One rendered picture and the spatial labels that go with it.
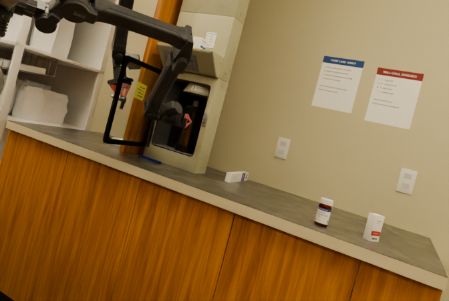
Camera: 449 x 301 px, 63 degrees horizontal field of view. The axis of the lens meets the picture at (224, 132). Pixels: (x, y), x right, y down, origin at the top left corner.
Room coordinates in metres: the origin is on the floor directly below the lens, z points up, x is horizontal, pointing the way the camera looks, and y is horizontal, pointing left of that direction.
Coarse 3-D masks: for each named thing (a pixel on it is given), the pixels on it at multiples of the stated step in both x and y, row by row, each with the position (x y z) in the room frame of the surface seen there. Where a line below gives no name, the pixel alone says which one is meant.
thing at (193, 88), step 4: (188, 84) 1.87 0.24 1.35; (192, 84) 1.85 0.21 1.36; (196, 84) 1.84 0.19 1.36; (200, 84) 1.84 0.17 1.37; (188, 88) 1.85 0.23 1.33; (192, 88) 1.83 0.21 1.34; (196, 88) 1.83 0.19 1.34; (200, 88) 1.83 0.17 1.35; (204, 88) 1.84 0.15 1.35; (208, 88) 1.85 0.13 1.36; (188, 92) 1.96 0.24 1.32; (192, 92) 1.82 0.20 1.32; (196, 92) 1.82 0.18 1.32; (200, 92) 1.82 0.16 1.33; (204, 92) 1.83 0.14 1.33; (208, 92) 1.84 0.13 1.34; (200, 96) 1.99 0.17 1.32; (204, 96) 1.98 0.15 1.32
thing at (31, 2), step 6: (18, 0) 1.36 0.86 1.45; (24, 0) 1.37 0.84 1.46; (30, 0) 1.39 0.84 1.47; (36, 0) 1.42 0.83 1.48; (18, 6) 1.36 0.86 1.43; (24, 6) 1.38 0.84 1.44; (30, 6) 1.39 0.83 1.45; (12, 12) 1.35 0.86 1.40; (18, 12) 1.38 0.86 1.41; (24, 12) 1.40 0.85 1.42; (30, 12) 1.40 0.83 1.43
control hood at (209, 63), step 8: (160, 48) 1.80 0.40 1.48; (168, 48) 1.77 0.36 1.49; (192, 48) 1.70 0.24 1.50; (160, 56) 1.83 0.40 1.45; (200, 56) 1.70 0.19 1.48; (208, 56) 1.68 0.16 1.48; (216, 56) 1.69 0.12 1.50; (200, 64) 1.73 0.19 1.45; (208, 64) 1.71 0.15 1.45; (216, 64) 1.71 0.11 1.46; (192, 72) 1.80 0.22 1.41; (200, 72) 1.77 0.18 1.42; (208, 72) 1.74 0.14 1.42; (216, 72) 1.73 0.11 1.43
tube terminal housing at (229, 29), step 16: (192, 16) 1.86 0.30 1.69; (208, 16) 1.82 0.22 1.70; (224, 16) 1.78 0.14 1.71; (192, 32) 1.85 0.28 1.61; (224, 32) 1.77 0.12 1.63; (240, 32) 1.84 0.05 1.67; (208, 48) 1.80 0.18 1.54; (224, 48) 1.76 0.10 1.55; (224, 64) 1.78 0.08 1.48; (176, 80) 1.94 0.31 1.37; (192, 80) 1.82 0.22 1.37; (208, 80) 1.78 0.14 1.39; (224, 80) 1.81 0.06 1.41; (208, 96) 1.77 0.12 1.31; (224, 96) 1.85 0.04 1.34; (208, 112) 1.76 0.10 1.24; (208, 128) 1.78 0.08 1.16; (208, 144) 1.82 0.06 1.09; (160, 160) 1.85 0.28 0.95; (176, 160) 1.81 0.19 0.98; (192, 160) 1.77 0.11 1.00
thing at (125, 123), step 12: (120, 72) 1.60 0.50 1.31; (132, 72) 1.67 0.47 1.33; (144, 72) 1.74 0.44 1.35; (132, 84) 1.68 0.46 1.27; (144, 84) 1.76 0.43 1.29; (120, 96) 1.63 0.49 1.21; (132, 96) 1.70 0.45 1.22; (144, 96) 1.78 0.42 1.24; (132, 108) 1.72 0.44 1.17; (108, 120) 1.60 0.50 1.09; (120, 120) 1.67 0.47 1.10; (132, 120) 1.74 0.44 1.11; (144, 120) 1.82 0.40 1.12; (120, 132) 1.69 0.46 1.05; (132, 132) 1.76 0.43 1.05; (144, 132) 1.85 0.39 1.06
